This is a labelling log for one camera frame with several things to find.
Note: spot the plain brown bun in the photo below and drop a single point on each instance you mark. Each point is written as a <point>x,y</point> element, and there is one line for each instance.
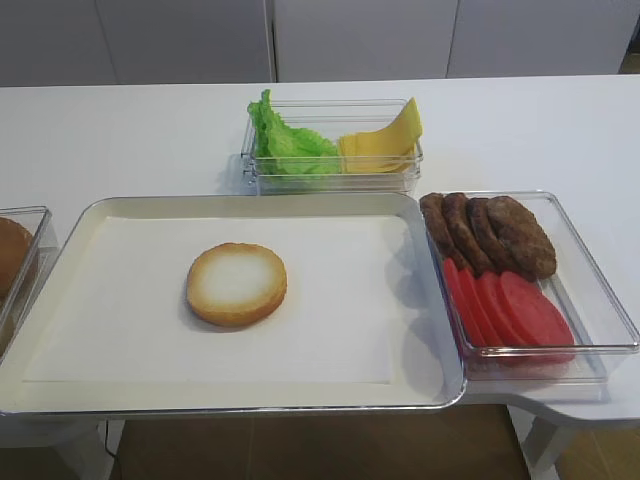
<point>15,242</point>

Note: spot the brown meat patty front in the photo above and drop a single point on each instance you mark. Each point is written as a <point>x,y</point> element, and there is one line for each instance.
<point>519,232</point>

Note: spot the white paper liner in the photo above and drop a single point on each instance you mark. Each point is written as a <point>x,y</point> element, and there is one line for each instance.
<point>123,316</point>

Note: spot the clear patty tomato container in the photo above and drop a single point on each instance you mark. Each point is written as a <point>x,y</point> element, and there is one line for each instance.
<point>603,333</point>

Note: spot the red tomato slice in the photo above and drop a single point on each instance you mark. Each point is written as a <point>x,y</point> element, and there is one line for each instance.
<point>480,316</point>
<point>465,313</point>
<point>535,318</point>
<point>487,286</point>

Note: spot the yellow cheese slices stack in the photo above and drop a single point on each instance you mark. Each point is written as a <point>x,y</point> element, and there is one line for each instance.
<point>360,158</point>

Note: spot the upright yellow cheese slice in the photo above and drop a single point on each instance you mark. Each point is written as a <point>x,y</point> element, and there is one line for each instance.
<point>402,133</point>

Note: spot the red tomato slice front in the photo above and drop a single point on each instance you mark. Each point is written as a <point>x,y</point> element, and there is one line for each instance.
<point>535,318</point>

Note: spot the green lettuce pile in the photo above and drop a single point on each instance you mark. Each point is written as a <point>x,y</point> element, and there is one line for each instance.
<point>288,150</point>

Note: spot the brown meat patty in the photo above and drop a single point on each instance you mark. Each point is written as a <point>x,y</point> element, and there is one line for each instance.
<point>431,208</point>
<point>477,212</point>
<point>455,215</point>
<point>519,232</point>

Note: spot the bottom bun half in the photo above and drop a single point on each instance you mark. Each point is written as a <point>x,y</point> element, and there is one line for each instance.
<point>236,284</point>

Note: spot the clear bun container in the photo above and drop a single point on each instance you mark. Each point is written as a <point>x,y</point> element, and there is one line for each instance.
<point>36,219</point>

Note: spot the clear lettuce cheese container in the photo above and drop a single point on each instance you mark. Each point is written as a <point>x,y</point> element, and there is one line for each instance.
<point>332,119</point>

